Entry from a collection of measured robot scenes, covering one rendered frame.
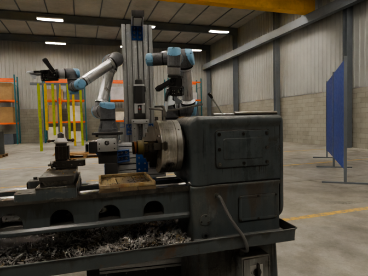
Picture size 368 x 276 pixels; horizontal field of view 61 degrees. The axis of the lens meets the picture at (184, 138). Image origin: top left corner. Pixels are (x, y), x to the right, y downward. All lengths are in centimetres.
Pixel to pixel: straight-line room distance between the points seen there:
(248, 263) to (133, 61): 173
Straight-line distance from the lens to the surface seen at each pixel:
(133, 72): 263
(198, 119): 171
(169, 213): 180
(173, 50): 177
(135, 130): 251
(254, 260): 196
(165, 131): 175
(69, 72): 251
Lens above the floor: 123
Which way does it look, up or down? 3 degrees down
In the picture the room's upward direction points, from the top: 1 degrees counter-clockwise
